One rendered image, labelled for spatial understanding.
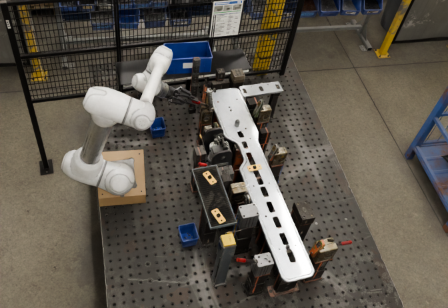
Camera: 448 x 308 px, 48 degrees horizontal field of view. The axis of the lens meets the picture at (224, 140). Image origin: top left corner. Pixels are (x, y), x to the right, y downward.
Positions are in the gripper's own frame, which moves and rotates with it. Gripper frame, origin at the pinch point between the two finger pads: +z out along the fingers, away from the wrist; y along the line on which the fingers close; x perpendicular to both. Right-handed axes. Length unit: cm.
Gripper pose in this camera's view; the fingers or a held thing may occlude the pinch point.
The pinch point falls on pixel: (192, 100)
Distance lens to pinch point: 304.2
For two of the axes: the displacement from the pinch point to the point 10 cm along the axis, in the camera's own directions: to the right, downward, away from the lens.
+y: 6.1, -6.2, -4.9
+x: -2.9, -7.5, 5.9
